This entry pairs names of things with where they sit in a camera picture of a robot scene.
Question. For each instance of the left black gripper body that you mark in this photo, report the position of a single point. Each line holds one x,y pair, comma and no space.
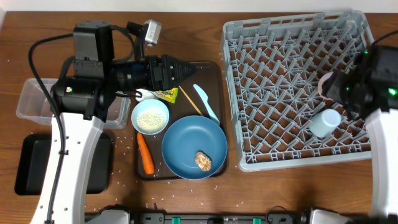
157,73

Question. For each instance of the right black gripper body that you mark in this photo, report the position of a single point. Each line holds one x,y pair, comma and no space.
341,89

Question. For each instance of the pink cup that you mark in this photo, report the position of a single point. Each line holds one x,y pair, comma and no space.
324,81

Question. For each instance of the light blue cup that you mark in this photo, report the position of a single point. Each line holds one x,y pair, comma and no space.
325,123

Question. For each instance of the light blue bowl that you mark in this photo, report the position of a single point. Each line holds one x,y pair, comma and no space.
150,117

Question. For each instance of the dark blue plate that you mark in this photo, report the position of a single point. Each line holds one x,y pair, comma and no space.
189,135

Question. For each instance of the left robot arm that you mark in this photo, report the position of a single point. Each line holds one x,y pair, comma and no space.
108,62

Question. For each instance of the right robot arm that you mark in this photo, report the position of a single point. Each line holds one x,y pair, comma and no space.
370,90

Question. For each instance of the grey plastic dishwasher rack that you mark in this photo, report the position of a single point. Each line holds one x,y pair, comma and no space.
272,67

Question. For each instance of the yellow green snack packet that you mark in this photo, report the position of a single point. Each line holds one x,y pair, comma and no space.
167,95

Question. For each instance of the white crumpled napkin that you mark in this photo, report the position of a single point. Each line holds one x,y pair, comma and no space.
142,94

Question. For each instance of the brown serving tray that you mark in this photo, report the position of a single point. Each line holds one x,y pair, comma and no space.
209,78

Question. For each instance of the light blue plastic knife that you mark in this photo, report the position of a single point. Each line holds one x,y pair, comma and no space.
204,98

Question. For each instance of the wooden chopstick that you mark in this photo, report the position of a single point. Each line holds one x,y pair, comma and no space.
190,101

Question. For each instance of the orange carrot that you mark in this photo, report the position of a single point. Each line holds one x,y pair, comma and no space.
147,161

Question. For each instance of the brown pastry piece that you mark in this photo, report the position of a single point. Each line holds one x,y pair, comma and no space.
203,161

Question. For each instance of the black plastic tray bin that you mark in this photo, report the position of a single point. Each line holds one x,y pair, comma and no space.
34,158

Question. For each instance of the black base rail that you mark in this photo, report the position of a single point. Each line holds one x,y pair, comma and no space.
270,218

